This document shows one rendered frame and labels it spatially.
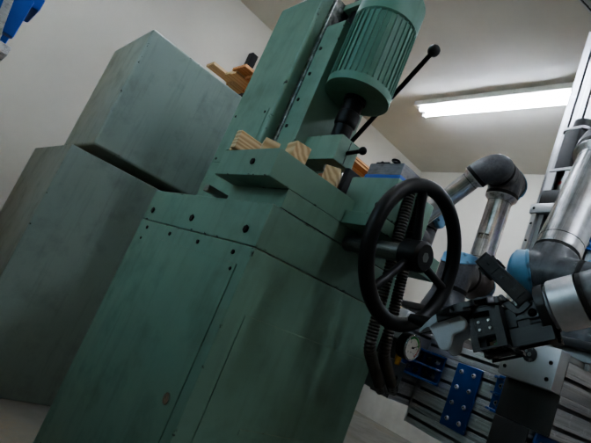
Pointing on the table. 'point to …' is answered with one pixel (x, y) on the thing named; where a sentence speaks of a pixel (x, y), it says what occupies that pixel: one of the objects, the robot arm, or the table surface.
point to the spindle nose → (348, 115)
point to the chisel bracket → (330, 152)
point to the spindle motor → (375, 53)
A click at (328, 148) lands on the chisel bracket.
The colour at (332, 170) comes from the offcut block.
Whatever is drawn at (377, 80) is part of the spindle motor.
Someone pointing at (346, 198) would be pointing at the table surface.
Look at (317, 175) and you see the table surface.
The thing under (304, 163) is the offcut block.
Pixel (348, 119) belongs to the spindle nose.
